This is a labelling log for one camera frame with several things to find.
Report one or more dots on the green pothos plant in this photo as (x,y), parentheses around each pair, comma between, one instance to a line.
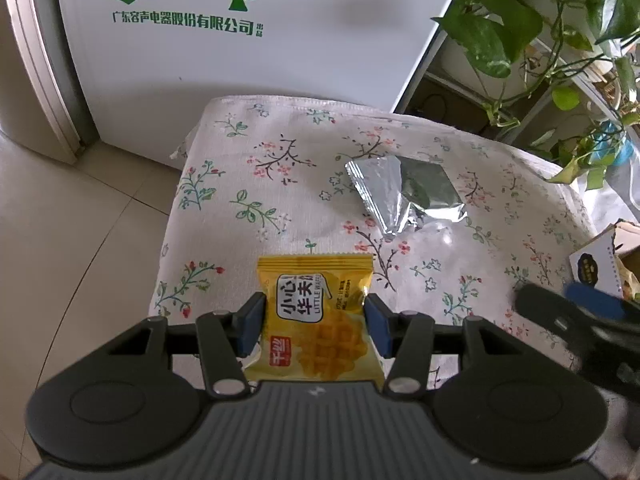
(480,25)

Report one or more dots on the blue plastic container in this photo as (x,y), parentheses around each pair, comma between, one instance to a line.
(625,152)

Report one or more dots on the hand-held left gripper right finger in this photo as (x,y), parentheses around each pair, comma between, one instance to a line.
(377,327)

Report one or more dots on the white refrigerator with green print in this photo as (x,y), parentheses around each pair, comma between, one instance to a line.
(250,75)

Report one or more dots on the white mesh cloth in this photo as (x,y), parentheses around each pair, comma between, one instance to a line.
(615,200)

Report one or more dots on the yellow waffle snack packet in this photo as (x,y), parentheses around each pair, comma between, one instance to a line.
(320,310)

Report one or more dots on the wicker basket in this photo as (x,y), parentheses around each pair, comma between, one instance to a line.
(612,90)

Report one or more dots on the white cardboard box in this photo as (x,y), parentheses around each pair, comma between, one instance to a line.
(592,267)

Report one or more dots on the silver snack packet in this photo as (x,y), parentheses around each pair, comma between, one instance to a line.
(385,190)

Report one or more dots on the white metal plant rack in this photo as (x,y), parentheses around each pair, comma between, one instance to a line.
(535,110)

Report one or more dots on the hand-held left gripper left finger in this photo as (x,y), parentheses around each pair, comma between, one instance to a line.
(252,325)

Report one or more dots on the floral tablecloth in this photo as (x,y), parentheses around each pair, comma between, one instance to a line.
(300,200)

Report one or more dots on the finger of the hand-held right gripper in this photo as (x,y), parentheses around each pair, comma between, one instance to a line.
(542,306)
(592,296)

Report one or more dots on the beige door frame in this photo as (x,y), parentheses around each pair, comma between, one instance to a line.
(45,60)

